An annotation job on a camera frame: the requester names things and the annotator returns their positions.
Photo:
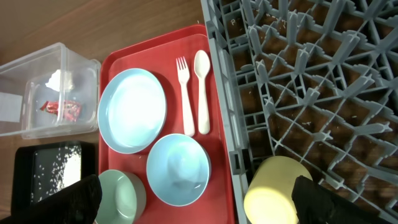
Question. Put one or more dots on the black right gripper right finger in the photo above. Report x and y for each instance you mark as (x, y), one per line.
(317, 205)

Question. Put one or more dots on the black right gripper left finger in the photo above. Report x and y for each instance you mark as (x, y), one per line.
(77, 203)

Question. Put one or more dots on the green bowl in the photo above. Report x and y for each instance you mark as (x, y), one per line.
(123, 198)

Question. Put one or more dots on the rice food waste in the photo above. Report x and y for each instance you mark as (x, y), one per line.
(55, 169)

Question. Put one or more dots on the yellow plastic cup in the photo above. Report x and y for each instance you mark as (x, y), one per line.
(269, 196)

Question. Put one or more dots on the red snack wrapper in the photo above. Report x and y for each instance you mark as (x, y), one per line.
(71, 109)

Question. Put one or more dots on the light blue bowl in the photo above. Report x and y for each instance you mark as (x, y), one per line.
(178, 170)

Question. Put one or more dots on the white napkin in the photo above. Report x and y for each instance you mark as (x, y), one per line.
(54, 81)

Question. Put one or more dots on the grey dishwasher rack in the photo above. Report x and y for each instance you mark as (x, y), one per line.
(314, 80)

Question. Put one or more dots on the black plastic tray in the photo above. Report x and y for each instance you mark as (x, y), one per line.
(24, 164)

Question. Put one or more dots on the light blue plate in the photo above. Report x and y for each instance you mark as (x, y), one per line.
(132, 111)

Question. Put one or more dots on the clear plastic bin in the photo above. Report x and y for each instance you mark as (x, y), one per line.
(23, 92)

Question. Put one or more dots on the pink plastic fork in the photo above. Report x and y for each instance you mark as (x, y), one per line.
(183, 78)

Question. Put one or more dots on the red serving tray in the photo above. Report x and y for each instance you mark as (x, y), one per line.
(158, 56)

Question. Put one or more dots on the cream plastic spoon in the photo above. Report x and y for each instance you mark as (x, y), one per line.
(202, 68)

